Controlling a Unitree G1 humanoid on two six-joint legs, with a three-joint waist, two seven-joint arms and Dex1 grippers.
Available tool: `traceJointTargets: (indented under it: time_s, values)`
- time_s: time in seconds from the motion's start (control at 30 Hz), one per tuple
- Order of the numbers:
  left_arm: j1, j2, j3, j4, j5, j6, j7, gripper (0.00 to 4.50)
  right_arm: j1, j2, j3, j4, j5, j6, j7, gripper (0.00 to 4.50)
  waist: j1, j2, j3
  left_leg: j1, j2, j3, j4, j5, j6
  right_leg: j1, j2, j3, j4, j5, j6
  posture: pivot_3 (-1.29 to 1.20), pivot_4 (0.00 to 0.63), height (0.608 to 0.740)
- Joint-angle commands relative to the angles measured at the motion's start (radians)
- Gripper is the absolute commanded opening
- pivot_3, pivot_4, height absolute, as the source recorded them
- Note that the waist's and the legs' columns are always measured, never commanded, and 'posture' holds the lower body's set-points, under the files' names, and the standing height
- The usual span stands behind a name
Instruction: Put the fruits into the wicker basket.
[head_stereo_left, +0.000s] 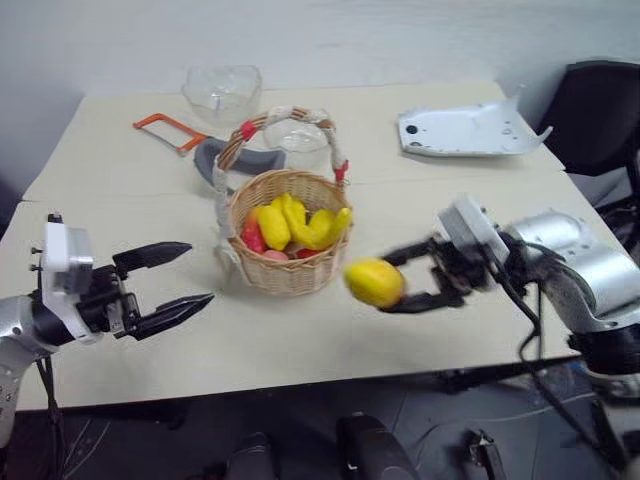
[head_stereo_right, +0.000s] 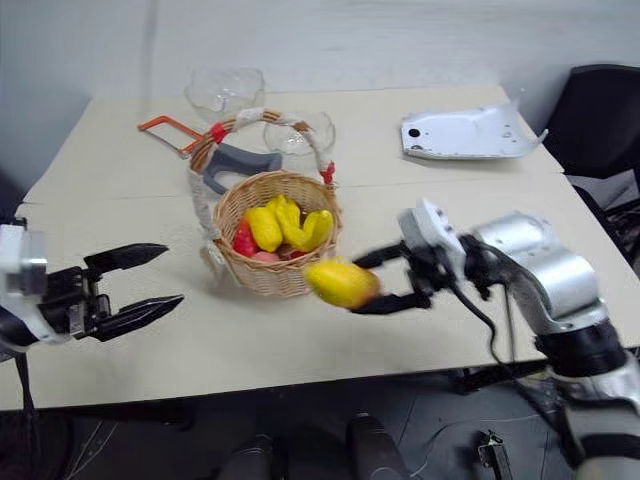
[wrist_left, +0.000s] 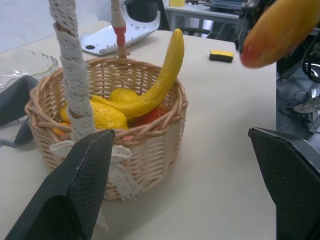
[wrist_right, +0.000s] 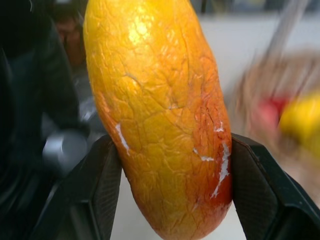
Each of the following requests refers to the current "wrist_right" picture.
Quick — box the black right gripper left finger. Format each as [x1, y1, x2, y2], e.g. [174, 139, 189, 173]
[28, 134, 123, 240]

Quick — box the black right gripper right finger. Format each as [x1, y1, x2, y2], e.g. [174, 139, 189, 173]
[231, 132, 320, 240]

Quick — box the yellow orange mango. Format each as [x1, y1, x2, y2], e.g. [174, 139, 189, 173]
[82, 0, 233, 240]

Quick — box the yellow fruit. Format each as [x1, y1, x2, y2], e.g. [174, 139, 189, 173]
[277, 90, 320, 160]

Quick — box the red fruit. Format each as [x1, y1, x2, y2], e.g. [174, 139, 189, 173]
[256, 96, 292, 127]

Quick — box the robot black and silver body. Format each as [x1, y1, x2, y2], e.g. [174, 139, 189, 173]
[0, 0, 90, 240]

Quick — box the wicker basket with handle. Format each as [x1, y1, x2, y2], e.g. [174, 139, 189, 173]
[231, 0, 320, 193]

